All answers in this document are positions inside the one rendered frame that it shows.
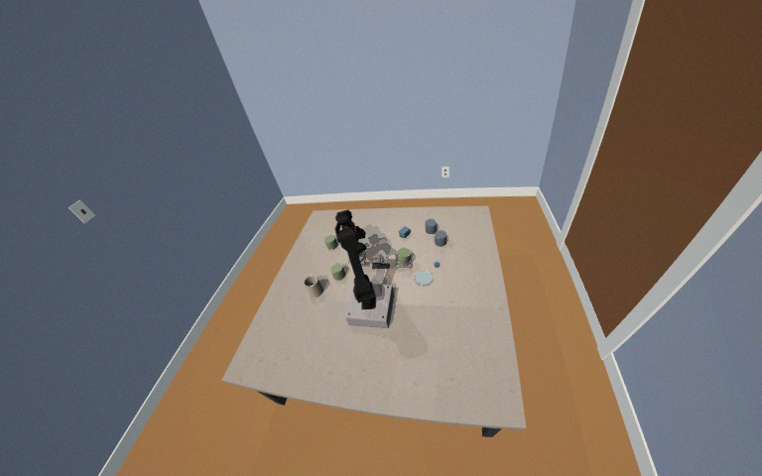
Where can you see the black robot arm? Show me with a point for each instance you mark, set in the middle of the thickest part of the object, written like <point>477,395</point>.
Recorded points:
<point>348,238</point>

